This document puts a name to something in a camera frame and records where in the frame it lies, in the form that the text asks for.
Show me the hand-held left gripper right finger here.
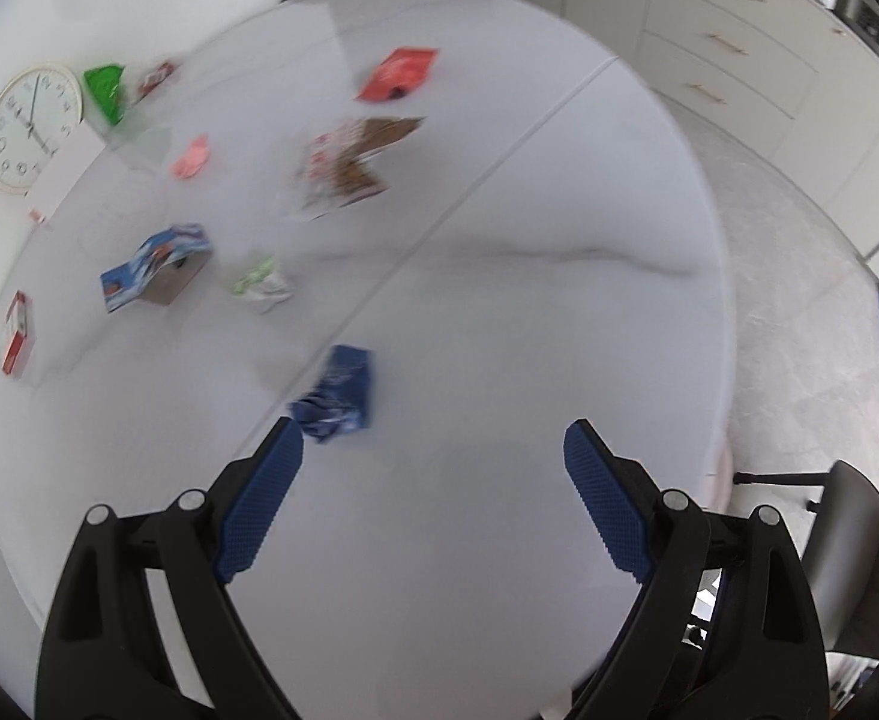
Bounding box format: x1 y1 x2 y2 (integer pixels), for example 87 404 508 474
563 418 834 720

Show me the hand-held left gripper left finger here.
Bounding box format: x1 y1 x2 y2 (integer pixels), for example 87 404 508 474
34 416 307 720

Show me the dark blue wrapper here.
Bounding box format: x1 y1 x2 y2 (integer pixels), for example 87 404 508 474
289 345 375 445

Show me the black stand leg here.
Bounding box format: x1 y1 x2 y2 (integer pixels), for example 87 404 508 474
733 469 834 515

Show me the green white crumpled wrapper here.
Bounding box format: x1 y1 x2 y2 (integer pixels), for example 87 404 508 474
230 255 294 314

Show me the blue printed carton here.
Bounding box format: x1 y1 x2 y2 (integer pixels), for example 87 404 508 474
100 223 214 314

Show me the red white cigarette box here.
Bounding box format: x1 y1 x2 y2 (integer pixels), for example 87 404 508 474
0 289 37 378

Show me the pink crumpled wrapper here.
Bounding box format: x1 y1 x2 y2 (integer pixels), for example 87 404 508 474
170 135 211 181

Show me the brown foil snack packet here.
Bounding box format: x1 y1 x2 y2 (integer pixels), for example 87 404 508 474
289 116 427 220

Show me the white card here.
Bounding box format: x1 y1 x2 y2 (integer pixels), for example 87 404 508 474
25 120 109 224

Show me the clear plastic wrapper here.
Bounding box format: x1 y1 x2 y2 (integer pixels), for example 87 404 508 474
105 109 174 170

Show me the clear red-labelled packet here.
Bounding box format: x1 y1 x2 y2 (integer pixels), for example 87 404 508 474
135 58 181 100

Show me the green plastic packet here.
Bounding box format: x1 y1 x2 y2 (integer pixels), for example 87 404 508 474
82 64 127 127

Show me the orange red snack packet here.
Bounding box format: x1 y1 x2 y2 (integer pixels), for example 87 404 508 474
355 47 440 104

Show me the beige drawer cabinet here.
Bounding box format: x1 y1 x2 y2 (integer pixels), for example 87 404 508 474
638 0 879 263

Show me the white round wall clock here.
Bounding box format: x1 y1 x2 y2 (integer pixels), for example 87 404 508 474
0 63 85 196

